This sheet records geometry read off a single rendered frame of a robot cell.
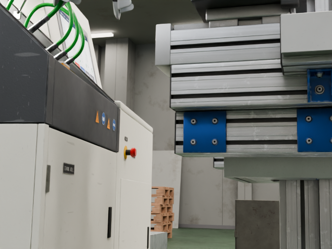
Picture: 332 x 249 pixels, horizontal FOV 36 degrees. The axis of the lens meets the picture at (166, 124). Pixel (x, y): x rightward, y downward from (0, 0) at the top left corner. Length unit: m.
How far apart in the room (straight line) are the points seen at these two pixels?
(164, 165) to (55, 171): 10.41
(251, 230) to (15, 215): 2.68
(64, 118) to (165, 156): 10.40
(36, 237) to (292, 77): 0.63
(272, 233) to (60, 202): 2.57
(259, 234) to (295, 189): 2.46
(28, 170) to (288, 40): 0.62
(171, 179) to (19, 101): 10.37
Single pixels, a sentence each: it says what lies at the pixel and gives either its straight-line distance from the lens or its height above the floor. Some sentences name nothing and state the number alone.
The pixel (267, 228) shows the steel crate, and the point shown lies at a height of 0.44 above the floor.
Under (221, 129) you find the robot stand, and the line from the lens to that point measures 1.04.
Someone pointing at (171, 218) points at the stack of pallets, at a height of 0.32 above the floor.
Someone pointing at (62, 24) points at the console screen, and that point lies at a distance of 2.19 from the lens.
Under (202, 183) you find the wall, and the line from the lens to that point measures 11.65.
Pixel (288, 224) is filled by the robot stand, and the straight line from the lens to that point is 1.23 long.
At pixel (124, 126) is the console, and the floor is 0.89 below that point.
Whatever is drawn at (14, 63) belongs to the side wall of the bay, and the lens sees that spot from 1.21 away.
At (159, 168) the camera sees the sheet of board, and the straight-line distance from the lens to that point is 11.62.
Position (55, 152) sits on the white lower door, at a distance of 1.21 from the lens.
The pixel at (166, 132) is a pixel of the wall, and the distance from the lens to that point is 11.95.
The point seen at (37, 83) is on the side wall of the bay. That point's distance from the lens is 1.18.
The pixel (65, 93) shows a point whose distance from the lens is 1.28.
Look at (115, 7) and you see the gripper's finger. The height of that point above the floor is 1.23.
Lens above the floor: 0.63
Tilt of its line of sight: 8 degrees up
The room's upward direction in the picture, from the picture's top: 1 degrees clockwise
